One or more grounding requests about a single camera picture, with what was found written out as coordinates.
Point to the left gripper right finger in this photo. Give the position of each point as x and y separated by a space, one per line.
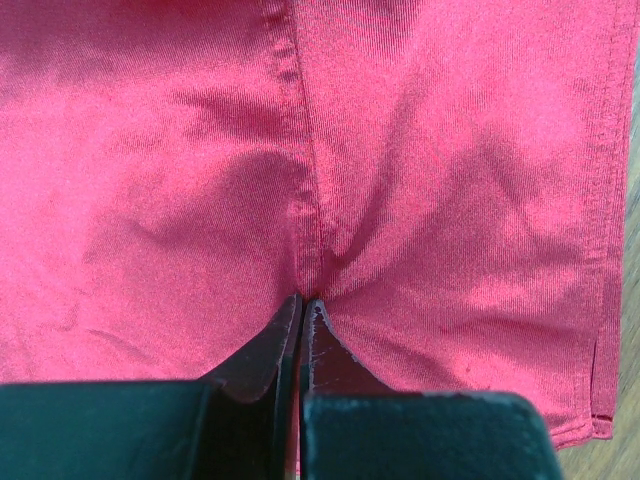
354 426

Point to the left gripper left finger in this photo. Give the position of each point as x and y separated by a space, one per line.
231 423

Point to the red cloth napkin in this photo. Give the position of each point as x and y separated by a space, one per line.
447 177

